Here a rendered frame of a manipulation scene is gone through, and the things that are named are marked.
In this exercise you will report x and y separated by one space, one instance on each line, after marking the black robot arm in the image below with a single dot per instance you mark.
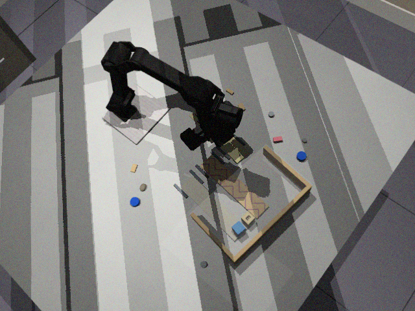
195 90

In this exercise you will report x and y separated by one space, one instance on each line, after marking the small red block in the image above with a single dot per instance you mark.
277 139

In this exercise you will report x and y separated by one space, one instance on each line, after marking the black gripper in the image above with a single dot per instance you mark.
194 138

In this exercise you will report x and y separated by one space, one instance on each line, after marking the blue disc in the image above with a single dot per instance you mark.
301 156
134 202

